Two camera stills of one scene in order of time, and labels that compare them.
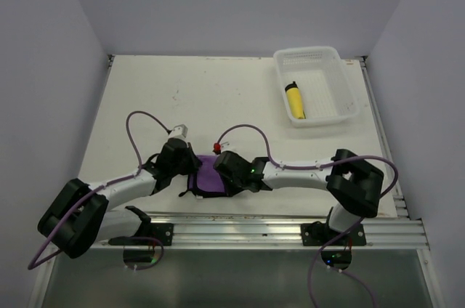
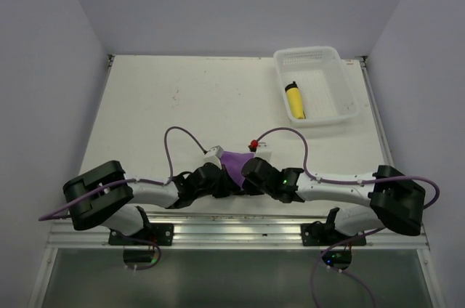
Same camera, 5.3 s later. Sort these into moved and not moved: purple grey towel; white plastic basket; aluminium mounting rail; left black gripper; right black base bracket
Moved: left black gripper; purple grey towel
Not moved: aluminium mounting rail; white plastic basket; right black base bracket
